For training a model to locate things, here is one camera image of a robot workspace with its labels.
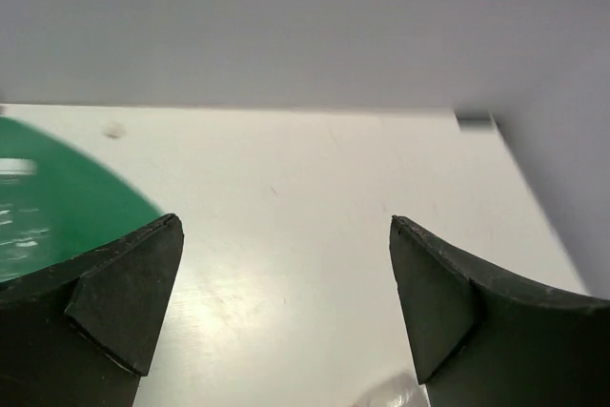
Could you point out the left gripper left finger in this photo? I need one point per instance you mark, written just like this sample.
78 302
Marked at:
83 332

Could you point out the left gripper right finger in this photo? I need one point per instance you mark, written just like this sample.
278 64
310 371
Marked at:
481 335

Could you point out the large red label bottle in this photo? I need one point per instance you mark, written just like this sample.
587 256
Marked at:
400 390

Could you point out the green plastic bin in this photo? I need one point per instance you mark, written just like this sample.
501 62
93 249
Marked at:
57 203

